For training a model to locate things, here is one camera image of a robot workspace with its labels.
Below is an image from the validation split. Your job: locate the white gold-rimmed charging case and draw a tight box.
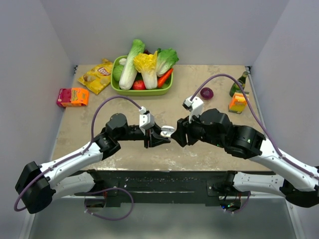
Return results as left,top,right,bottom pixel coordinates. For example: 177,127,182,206
160,125,175,138

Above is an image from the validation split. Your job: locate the orange sponge pack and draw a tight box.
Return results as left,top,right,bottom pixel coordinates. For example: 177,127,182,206
228,92,247,114

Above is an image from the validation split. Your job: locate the purple red onion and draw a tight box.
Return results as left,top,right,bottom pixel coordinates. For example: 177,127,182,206
200,87,214,100

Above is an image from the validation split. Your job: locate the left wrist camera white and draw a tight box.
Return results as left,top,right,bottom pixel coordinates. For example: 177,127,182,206
139,107,155,135

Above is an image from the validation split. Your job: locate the green leaf lettuce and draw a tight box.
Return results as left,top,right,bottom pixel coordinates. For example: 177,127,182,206
156,48,179,77

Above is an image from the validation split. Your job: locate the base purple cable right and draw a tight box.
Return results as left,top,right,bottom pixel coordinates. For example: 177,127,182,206
223,191,251,214

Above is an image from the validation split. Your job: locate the green plastic basket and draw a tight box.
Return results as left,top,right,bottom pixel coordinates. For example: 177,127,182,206
110,55,174,97

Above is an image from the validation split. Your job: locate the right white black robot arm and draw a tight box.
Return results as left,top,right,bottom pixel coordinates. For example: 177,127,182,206
171,109,319,208

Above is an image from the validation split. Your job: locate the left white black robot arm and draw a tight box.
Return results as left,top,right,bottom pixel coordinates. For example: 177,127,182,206
15,114,175,214

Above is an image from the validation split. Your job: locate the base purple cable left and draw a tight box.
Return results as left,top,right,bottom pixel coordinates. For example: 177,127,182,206
84,187,135,221

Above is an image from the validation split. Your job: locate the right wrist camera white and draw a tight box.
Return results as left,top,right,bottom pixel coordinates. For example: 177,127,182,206
182,96,204,123

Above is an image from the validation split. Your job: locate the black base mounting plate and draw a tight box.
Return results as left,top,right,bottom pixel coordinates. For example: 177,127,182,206
87,170,249,210

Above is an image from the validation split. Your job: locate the round green cabbage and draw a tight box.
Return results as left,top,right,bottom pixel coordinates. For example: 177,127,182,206
112,64,124,82

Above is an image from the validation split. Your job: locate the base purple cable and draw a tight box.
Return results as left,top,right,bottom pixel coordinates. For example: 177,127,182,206
84,187,135,221
223,191,251,214

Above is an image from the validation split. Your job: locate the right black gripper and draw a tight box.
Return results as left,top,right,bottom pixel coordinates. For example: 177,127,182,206
170,109,225,148

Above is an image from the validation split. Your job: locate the tall napa cabbage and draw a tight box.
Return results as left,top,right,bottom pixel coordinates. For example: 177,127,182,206
119,39,145,90

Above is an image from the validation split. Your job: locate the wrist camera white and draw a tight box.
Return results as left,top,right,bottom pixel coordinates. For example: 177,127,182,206
182,96,204,123
139,107,155,135

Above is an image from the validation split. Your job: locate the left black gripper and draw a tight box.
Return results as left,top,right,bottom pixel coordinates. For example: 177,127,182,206
117,122,170,148

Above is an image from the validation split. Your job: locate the yellow napa cabbage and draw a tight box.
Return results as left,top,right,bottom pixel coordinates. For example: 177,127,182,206
133,51,158,90

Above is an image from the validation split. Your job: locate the orange carrot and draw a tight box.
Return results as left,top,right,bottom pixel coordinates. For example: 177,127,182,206
158,68,173,88

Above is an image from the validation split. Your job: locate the green Perrier bottle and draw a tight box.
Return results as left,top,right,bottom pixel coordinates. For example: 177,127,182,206
229,71,249,97

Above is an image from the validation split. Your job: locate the pink orange snack box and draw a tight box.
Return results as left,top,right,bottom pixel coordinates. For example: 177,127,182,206
56,88,89,108

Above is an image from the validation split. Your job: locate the yellow Lays chips bag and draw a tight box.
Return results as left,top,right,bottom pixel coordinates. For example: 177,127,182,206
77,58,113,95

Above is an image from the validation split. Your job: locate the red tomato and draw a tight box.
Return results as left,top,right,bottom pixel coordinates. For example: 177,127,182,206
132,80,146,90

